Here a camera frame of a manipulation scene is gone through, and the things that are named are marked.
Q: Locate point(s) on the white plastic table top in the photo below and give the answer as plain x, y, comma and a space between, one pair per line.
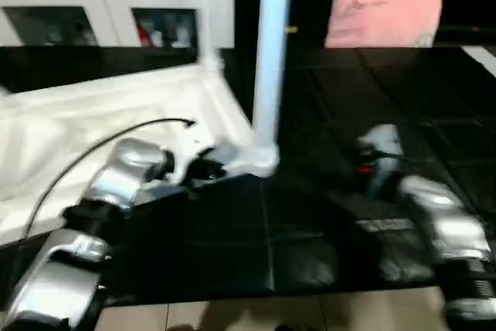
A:
97, 114

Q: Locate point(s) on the white plastic table leg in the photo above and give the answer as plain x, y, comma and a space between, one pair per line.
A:
271, 56
209, 17

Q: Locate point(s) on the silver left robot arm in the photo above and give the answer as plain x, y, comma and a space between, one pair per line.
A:
124, 176

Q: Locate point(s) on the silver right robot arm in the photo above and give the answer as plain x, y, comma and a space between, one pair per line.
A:
445, 214

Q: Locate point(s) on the pink pillow with print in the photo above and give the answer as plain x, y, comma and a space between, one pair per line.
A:
383, 13

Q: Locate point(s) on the small yellow label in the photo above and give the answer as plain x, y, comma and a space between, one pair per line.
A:
291, 30

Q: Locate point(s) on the dark left robot foot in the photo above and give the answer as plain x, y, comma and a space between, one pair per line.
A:
182, 328

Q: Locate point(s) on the white flat board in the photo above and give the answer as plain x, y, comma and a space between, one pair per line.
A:
480, 56

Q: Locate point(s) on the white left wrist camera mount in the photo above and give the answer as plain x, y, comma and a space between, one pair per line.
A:
190, 149

